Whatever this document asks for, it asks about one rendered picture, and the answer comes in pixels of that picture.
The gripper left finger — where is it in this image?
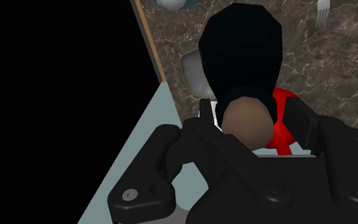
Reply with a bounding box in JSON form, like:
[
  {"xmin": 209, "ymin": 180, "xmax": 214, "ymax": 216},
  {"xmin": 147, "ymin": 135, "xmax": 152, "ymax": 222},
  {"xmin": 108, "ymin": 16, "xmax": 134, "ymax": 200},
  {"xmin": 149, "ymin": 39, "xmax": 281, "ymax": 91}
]
[{"xmin": 106, "ymin": 98, "xmax": 294, "ymax": 224}]

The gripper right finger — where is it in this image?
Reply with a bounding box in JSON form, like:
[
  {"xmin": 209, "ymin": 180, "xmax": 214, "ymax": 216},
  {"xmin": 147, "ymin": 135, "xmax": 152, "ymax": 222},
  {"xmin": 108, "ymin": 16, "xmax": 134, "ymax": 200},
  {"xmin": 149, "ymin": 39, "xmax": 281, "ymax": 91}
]
[{"xmin": 285, "ymin": 95, "xmax": 358, "ymax": 216}]

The grey plate with yellow rim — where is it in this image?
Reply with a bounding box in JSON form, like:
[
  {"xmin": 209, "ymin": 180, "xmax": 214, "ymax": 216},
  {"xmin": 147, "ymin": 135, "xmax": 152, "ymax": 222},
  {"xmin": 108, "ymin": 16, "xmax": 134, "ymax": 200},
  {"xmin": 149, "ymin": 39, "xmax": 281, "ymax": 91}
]
[{"xmin": 180, "ymin": 48, "xmax": 218, "ymax": 101}]

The white fork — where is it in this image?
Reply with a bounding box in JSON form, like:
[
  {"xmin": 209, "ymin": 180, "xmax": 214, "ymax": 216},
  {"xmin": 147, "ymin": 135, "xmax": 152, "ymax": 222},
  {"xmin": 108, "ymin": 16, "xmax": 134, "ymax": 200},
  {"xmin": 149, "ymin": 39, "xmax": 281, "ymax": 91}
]
[{"xmin": 315, "ymin": 0, "xmax": 331, "ymax": 30}]

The black-haired figure in red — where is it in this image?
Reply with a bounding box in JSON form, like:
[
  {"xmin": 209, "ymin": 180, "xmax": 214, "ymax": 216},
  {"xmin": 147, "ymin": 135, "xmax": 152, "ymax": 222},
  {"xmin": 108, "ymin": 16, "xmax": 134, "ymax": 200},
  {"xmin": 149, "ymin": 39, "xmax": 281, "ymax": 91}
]
[{"xmin": 198, "ymin": 3, "xmax": 301, "ymax": 156}]

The blue and white bowl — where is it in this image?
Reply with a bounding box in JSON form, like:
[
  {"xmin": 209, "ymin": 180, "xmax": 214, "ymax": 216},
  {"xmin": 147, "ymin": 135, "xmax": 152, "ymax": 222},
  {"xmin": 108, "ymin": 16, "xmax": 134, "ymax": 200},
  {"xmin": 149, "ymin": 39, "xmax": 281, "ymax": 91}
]
[{"xmin": 156, "ymin": 0, "xmax": 203, "ymax": 12}]

